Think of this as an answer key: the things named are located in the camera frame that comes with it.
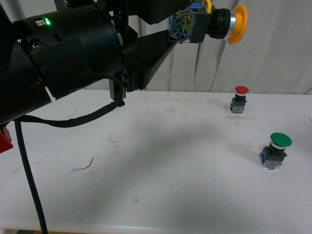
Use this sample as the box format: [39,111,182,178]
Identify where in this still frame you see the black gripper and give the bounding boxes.
[92,0,191,102]

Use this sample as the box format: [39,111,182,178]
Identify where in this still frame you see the yellow push button switch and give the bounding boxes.
[169,0,249,45]

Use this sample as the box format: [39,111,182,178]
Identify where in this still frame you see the red block at edge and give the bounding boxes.
[0,123,13,153]

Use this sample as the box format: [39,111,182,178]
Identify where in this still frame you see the black wrapped cable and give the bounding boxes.
[13,72,126,129]

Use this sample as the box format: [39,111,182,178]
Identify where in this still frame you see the red push button switch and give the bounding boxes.
[230,86,249,114]

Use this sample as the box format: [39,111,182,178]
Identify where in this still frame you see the curved black wire scrap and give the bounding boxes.
[73,158,94,171]

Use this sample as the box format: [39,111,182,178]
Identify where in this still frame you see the green push button switch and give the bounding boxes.
[260,132,292,169]

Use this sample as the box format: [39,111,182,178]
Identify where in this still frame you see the thick black cable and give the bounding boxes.
[14,120,49,234]

